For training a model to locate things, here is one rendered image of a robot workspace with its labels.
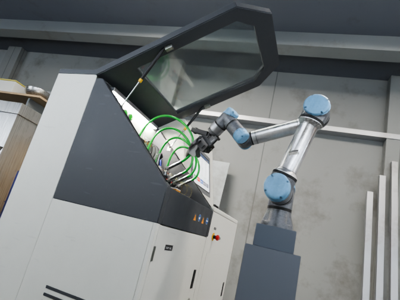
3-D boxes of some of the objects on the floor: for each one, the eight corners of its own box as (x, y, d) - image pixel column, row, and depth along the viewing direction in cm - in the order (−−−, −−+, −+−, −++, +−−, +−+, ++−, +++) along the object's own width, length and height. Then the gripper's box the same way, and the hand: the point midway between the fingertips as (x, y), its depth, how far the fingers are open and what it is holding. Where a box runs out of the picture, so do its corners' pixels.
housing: (-17, 385, 127) (99, 69, 167) (-59, 359, 138) (59, 68, 178) (145, 325, 252) (189, 153, 292) (116, 315, 262) (163, 149, 302)
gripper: (214, 136, 159) (187, 164, 166) (224, 139, 168) (198, 166, 174) (205, 125, 163) (180, 152, 170) (215, 128, 172) (190, 155, 178)
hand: (188, 154), depth 173 cm, fingers closed
